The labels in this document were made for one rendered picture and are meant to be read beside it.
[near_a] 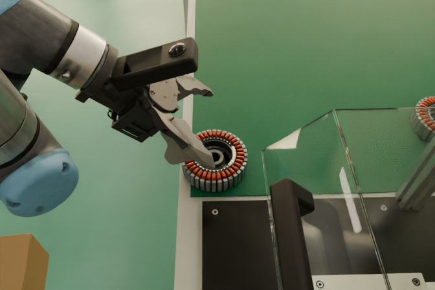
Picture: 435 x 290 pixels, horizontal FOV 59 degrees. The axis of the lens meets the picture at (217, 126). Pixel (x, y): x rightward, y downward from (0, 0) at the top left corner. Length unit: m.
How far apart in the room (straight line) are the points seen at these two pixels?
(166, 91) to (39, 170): 0.22
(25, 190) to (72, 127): 1.45
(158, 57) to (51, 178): 0.20
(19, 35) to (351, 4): 0.85
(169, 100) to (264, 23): 0.52
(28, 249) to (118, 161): 1.11
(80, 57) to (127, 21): 1.93
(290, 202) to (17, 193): 0.25
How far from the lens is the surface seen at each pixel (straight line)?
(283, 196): 0.28
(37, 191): 0.41
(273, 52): 0.90
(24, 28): 0.48
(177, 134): 0.51
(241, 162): 0.63
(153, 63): 0.49
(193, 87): 0.59
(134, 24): 2.37
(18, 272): 0.57
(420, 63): 0.97
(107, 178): 1.61
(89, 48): 0.49
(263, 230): 0.59
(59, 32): 0.48
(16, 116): 0.37
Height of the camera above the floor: 1.30
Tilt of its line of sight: 49 degrees down
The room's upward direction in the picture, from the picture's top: straight up
